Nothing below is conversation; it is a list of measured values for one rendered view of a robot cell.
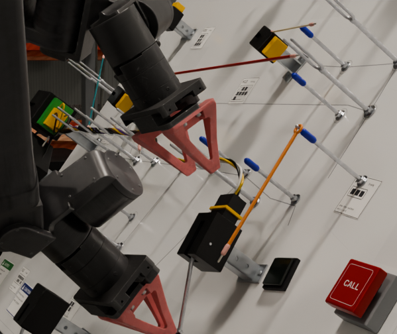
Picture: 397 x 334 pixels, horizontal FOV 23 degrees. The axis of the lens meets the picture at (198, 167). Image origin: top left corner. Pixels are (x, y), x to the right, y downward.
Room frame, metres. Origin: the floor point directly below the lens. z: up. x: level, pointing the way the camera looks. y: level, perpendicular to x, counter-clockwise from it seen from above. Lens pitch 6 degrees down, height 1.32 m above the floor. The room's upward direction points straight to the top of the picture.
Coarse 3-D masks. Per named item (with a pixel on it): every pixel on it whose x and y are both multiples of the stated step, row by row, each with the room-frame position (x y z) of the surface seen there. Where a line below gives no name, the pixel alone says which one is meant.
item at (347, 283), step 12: (348, 264) 0.92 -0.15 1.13; (360, 264) 0.90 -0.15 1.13; (348, 276) 0.91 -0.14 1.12; (360, 276) 0.89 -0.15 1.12; (372, 276) 0.88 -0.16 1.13; (384, 276) 0.88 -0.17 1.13; (336, 288) 0.91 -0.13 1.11; (348, 288) 0.89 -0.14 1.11; (360, 288) 0.88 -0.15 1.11; (372, 288) 0.88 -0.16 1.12; (336, 300) 0.90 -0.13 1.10; (348, 300) 0.88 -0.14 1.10; (360, 300) 0.87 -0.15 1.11; (348, 312) 0.88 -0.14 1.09; (360, 312) 0.87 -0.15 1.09
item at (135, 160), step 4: (80, 112) 1.59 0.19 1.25; (84, 116) 1.59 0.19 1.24; (72, 120) 1.58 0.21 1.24; (88, 120) 1.60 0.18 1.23; (80, 124) 1.59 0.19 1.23; (84, 128) 1.59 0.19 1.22; (88, 132) 1.59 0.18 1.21; (104, 136) 1.60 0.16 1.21; (108, 140) 1.61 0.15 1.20; (112, 140) 1.61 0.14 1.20; (112, 144) 1.61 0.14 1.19; (116, 144) 1.61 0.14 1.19; (120, 148) 1.62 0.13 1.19; (124, 152) 1.62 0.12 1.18; (128, 152) 1.62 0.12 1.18; (132, 156) 1.62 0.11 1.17; (136, 156) 1.63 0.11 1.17; (136, 160) 1.62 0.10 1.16
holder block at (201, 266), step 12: (204, 216) 1.09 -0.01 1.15; (216, 216) 1.07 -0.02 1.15; (192, 228) 1.10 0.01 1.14; (204, 228) 1.07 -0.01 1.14; (216, 228) 1.07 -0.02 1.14; (228, 228) 1.08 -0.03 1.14; (192, 240) 1.08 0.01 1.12; (204, 240) 1.06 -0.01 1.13; (216, 240) 1.07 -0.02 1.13; (228, 240) 1.08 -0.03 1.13; (180, 252) 1.08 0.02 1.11; (192, 252) 1.06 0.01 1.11; (204, 252) 1.06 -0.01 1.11; (216, 252) 1.07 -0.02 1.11; (228, 252) 1.07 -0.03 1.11; (204, 264) 1.07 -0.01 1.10; (216, 264) 1.06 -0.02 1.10
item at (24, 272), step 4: (24, 268) 1.73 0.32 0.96; (20, 272) 1.73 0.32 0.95; (24, 272) 1.71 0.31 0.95; (28, 272) 1.69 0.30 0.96; (20, 276) 1.72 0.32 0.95; (24, 276) 1.70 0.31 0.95; (16, 280) 1.72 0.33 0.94; (20, 280) 1.70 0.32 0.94; (12, 284) 1.72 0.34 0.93; (16, 284) 1.71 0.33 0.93; (20, 284) 1.69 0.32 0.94; (8, 288) 1.73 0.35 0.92; (12, 288) 1.71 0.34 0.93; (16, 288) 1.69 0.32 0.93
